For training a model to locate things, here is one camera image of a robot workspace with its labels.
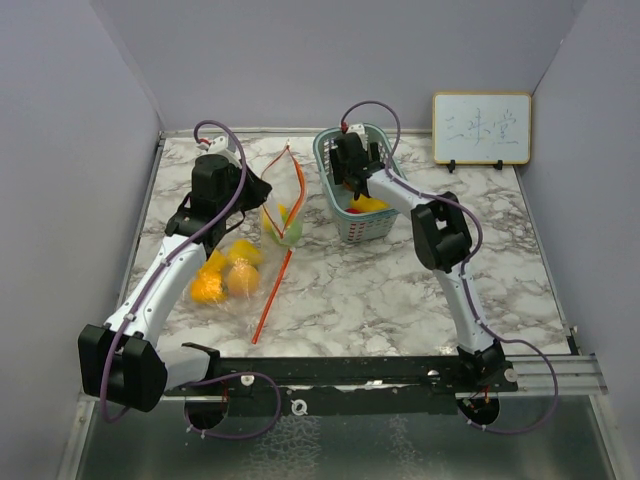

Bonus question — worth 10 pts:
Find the yellow mango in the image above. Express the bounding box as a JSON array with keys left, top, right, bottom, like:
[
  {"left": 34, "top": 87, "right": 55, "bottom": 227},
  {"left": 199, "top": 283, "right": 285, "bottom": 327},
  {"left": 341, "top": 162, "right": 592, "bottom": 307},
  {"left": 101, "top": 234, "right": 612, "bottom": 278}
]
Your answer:
[{"left": 348, "top": 195, "right": 389, "bottom": 214}]

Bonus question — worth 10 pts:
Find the clear zip bag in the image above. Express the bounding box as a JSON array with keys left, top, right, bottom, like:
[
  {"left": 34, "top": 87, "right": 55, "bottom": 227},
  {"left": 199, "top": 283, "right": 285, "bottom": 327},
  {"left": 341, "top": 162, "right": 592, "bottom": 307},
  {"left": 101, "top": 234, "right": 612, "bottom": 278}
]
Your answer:
[
  {"left": 261, "top": 141, "right": 307, "bottom": 247},
  {"left": 187, "top": 238, "right": 295, "bottom": 345}
]

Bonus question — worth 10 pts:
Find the green apple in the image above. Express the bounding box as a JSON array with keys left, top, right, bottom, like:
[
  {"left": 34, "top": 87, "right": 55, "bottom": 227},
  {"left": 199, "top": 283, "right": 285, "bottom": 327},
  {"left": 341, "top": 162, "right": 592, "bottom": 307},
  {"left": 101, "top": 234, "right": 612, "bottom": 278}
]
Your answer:
[{"left": 282, "top": 217, "right": 303, "bottom": 245}]

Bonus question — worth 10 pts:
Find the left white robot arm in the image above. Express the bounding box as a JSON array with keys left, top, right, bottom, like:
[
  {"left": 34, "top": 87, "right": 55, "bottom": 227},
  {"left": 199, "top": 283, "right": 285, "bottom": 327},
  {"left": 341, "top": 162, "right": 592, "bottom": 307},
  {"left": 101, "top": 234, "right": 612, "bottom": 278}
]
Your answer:
[{"left": 78, "top": 150, "right": 271, "bottom": 412}]

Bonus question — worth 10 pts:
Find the yellow pear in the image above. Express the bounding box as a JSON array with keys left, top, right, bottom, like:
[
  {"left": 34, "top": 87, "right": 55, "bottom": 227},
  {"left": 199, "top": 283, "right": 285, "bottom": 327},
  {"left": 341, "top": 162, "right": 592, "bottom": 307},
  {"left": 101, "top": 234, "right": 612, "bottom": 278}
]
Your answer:
[{"left": 226, "top": 239, "right": 264, "bottom": 266}]

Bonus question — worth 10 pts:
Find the orange tangerine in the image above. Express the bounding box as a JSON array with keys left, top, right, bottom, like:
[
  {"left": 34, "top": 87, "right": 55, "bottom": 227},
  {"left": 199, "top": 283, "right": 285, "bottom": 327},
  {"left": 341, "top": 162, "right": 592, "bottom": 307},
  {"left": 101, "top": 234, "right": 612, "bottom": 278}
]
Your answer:
[{"left": 227, "top": 261, "right": 260, "bottom": 297}]

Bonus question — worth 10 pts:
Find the blue plastic basket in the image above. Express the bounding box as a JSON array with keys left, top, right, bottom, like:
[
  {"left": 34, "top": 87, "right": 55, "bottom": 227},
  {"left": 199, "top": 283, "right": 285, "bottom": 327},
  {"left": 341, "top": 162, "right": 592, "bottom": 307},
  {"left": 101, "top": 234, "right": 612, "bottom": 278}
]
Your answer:
[{"left": 313, "top": 128, "right": 399, "bottom": 243}]

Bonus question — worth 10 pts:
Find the orange bell pepper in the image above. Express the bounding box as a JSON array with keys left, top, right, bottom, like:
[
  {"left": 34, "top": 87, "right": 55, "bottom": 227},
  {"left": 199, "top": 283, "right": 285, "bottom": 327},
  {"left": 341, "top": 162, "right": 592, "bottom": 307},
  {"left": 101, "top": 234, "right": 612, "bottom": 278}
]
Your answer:
[{"left": 190, "top": 271, "right": 227, "bottom": 304}]

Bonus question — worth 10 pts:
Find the small whiteboard with writing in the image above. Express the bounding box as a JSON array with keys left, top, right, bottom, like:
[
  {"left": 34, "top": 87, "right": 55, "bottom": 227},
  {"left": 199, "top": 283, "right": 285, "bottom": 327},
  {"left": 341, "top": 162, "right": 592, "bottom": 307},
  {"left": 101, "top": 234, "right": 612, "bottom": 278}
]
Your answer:
[{"left": 432, "top": 92, "right": 532, "bottom": 165}]

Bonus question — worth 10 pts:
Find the yellow apple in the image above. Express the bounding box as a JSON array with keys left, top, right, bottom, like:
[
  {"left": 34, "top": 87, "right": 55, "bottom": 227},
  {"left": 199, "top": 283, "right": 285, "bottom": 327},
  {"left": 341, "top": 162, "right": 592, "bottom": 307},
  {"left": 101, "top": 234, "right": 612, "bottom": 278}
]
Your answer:
[{"left": 262, "top": 204, "right": 288, "bottom": 236}]

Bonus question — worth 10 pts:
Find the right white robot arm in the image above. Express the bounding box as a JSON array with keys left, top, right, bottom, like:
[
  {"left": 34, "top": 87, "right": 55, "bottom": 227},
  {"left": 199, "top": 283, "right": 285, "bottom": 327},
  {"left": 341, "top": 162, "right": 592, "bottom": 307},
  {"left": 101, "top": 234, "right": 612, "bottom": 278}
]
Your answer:
[{"left": 329, "top": 130, "right": 506, "bottom": 391}]

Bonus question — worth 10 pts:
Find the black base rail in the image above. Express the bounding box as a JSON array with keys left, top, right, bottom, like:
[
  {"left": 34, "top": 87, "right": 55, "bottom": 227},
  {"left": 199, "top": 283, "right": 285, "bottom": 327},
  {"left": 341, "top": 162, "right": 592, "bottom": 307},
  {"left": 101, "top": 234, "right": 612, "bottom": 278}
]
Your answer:
[{"left": 164, "top": 356, "right": 518, "bottom": 416}]

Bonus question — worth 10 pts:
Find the yellow bell pepper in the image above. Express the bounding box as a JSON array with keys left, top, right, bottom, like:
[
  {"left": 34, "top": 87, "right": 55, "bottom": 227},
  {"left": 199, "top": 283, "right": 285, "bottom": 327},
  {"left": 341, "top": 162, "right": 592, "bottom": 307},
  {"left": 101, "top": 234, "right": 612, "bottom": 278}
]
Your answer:
[{"left": 200, "top": 249, "right": 228, "bottom": 274}]

